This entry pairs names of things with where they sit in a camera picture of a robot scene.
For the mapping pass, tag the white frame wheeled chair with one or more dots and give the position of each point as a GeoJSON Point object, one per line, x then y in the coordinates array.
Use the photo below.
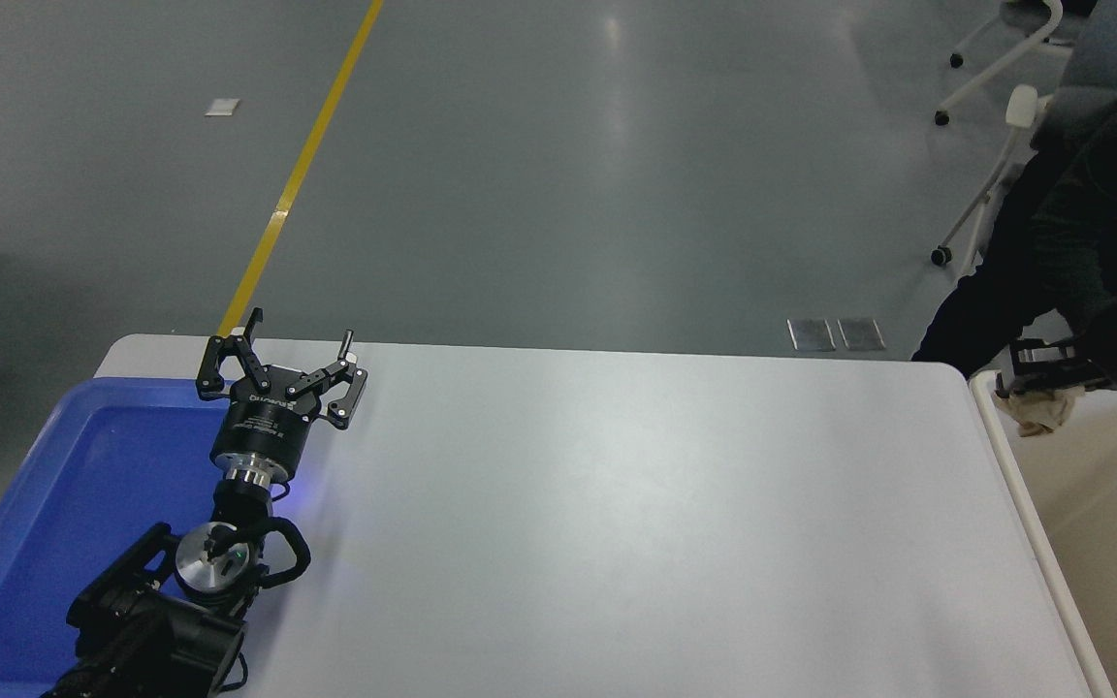
{"type": "Point", "coordinates": [1000, 63]}

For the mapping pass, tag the tan paper ball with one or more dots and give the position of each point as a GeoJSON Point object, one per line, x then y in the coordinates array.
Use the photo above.
{"type": "Point", "coordinates": [1038, 412]}

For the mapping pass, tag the blue plastic tray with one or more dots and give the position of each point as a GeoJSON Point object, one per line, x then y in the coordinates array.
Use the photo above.
{"type": "Point", "coordinates": [83, 485]}

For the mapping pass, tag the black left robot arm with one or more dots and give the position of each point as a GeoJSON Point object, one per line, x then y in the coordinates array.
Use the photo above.
{"type": "Point", "coordinates": [146, 630]}

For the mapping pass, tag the yellow floor tape line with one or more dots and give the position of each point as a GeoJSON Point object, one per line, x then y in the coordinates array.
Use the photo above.
{"type": "Point", "coordinates": [302, 170]}

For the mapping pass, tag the metal floor plate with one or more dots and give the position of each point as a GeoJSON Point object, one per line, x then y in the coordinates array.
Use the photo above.
{"type": "Point", "coordinates": [812, 335]}
{"type": "Point", "coordinates": [862, 334]}

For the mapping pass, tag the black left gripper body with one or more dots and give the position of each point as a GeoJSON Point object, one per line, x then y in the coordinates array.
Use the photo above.
{"type": "Point", "coordinates": [263, 431]}

